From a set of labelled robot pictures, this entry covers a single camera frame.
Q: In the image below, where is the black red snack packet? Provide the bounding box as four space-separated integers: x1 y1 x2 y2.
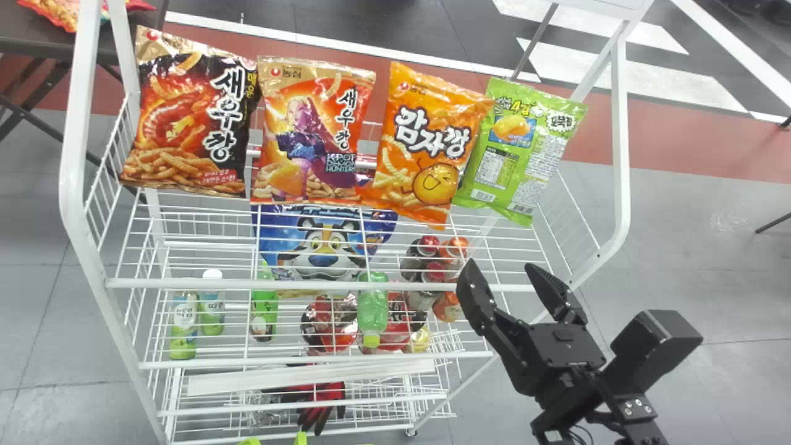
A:
119 26 262 199

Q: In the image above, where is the green bottle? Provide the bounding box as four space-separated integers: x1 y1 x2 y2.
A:
250 262 279 343
357 271 389 349
169 290 199 361
199 268 226 337

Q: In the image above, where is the orange red snack packet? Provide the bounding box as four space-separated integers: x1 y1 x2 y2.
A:
250 56 377 206

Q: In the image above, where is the red gloves pair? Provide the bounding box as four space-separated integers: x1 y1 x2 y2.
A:
277 381 347 437

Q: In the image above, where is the red noodle cup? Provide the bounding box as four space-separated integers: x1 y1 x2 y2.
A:
300 295 359 357

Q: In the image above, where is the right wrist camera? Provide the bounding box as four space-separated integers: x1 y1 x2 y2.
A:
603 310 704 397

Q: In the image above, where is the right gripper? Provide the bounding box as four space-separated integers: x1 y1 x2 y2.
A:
455 258 607 397

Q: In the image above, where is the green snack packet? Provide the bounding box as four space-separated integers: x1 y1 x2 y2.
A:
452 77 590 229

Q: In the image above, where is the white wire rack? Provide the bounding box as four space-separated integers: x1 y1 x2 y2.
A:
59 0 656 445

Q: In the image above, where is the blue cereal bag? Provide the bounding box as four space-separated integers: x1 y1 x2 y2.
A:
252 203 400 292

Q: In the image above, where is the dark side table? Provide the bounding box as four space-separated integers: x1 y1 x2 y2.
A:
0 0 169 169

